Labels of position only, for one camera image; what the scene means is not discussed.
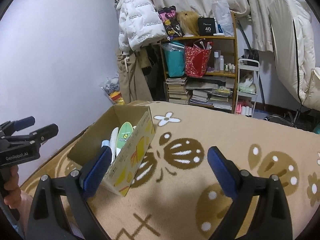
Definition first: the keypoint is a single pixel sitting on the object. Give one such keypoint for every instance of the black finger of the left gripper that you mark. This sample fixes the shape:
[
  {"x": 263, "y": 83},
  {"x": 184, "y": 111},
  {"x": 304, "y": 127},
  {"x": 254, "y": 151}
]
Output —
[{"x": 40, "y": 135}]

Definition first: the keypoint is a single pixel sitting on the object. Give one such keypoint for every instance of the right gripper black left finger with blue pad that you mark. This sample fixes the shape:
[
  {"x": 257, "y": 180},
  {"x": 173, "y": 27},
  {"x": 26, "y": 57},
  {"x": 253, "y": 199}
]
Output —
[{"x": 48, "y": 220}]

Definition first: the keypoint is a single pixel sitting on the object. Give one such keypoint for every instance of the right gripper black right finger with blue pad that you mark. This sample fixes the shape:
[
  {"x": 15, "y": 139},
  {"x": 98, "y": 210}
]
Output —
[{"x": 271, "y": 220}]

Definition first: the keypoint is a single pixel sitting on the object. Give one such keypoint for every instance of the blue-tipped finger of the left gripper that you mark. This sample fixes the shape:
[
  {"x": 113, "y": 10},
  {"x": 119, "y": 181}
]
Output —
[{"x": 20, "y": 124}]

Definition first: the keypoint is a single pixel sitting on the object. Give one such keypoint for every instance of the light blue power bank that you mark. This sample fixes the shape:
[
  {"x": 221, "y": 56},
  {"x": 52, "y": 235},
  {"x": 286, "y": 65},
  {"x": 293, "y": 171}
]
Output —
[{"x": 105, "y": 143}]

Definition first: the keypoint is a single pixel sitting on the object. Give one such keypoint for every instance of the person's left hand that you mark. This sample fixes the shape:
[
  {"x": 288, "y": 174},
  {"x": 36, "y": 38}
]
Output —
[{"x": 13, "y": 199}]

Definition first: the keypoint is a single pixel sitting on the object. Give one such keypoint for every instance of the white tube with text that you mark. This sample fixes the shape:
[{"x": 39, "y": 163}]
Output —
[{"x": 113, "y": 141}]

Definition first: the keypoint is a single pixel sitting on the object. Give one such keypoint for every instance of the open cardboard box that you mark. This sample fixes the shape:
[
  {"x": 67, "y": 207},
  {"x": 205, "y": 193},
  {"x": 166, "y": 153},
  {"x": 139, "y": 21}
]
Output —
[{"x": 120, "y": 174}]

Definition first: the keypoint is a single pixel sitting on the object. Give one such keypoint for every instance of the green oval fan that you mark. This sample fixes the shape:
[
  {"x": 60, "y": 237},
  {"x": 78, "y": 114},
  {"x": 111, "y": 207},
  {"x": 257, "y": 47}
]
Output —
[{"x": 123, "y": 135}]

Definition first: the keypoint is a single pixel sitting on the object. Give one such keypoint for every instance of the beige patterned blanket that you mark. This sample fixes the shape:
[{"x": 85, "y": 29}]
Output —
[{"x": 162, "y": 187}]

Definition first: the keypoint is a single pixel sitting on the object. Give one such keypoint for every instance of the bag of plush toys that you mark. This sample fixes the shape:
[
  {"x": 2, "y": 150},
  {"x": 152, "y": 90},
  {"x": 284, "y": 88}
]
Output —
[{"x": 111, "y": 88}]

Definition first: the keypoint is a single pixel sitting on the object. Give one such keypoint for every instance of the khaki hanging coat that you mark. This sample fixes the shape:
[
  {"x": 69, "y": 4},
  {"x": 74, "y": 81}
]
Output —
[{"x": 133, "y": 84}]

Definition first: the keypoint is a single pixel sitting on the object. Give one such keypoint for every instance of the right book pile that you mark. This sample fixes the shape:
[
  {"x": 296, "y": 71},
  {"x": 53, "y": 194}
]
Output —
[{"x": 216, "y": 92}]

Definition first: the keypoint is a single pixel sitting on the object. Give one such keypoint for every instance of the white utility cart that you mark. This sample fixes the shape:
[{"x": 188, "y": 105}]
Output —
[{"x": 247, "y": 89}]

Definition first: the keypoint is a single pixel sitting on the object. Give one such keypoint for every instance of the left book stack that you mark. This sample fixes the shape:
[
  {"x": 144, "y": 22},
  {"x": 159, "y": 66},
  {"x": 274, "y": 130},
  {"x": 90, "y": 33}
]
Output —
[{"x": 176, "y": 90}]

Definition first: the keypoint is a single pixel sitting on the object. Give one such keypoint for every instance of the white puffer jacket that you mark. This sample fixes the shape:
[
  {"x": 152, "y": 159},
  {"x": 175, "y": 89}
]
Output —
[{"x": 139, "y": 25}]

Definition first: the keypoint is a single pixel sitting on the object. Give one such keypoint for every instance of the wooden bookshelf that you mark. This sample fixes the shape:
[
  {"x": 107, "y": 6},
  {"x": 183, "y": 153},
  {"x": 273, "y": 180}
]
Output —
[{"x": 229, "y": 56}]

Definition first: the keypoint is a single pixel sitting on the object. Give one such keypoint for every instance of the teal bag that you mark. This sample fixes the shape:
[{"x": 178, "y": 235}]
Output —
[{"x": 174, "y": 56}]

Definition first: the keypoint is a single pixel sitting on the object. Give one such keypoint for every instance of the red gift bag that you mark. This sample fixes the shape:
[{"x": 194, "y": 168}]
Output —
[{"x": 196, "y": 56}]

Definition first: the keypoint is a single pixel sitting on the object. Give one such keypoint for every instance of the white garment cover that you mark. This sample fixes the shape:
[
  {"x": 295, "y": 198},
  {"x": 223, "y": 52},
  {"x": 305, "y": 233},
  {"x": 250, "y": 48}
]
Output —
[{"x": 294, "y": 50}]

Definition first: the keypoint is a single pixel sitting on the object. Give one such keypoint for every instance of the blonde wig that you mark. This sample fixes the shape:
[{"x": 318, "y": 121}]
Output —
[{"x": 188, "y": 21}]

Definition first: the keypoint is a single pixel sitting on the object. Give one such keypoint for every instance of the black box number 40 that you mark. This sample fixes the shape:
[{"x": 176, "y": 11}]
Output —
[{"x": 206, "y": 26}]

